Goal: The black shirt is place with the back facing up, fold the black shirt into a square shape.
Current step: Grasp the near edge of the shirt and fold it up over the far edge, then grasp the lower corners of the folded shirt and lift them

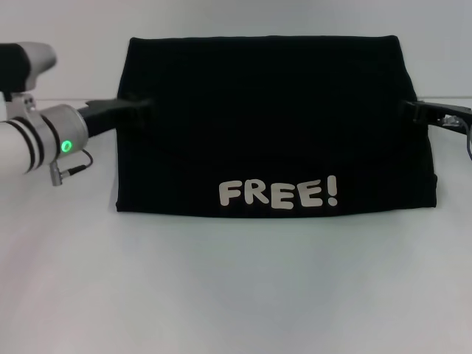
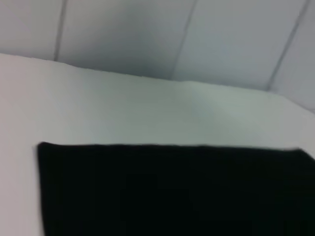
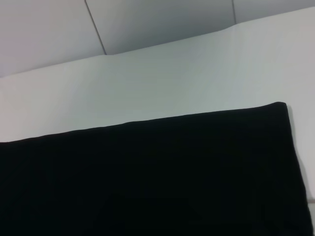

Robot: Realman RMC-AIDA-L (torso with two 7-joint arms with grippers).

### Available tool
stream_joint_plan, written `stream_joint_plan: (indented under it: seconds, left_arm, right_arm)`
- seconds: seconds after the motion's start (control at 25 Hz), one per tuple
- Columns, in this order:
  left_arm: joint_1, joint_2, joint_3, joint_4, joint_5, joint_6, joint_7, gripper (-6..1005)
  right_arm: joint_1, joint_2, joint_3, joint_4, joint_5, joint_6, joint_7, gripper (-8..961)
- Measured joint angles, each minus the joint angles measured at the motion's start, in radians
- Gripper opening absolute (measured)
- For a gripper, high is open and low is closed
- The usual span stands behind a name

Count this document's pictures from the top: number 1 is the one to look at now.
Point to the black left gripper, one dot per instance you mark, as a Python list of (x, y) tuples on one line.
[(101, 116)]

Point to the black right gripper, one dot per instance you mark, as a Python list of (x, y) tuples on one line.
[(455, 115)]

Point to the black t-shirt with FREE print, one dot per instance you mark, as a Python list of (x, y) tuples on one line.
[(276, 129)]

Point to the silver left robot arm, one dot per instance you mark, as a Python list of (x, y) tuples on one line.
[(55, 125)]

